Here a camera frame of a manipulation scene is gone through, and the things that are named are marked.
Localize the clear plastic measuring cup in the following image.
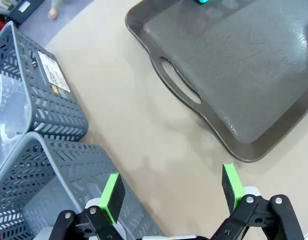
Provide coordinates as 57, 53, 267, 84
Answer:
0, 123, 23, 173
0, 71, 32, 133

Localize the mannequin arm with grey sleeve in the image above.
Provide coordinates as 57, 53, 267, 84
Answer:
48, 0, 63, 21

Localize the white paper label sticker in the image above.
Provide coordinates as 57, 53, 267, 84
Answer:
37, 50, 71, 93

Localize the grey perforated plastic basket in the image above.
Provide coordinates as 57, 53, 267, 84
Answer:
0, 131, 166, 240

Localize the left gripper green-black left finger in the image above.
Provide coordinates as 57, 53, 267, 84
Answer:
48, 172, 126, 240

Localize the dark grey storage bin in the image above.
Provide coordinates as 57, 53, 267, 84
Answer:
7, 0, 46, 24

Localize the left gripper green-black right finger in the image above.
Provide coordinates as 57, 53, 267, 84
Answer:
210, 163, 306, 240

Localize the grey basket with paper label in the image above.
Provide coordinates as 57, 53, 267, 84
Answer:
0, 20, 89, 142

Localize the dark brown plastic tray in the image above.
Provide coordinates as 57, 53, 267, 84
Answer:
125, 0, 308, 164

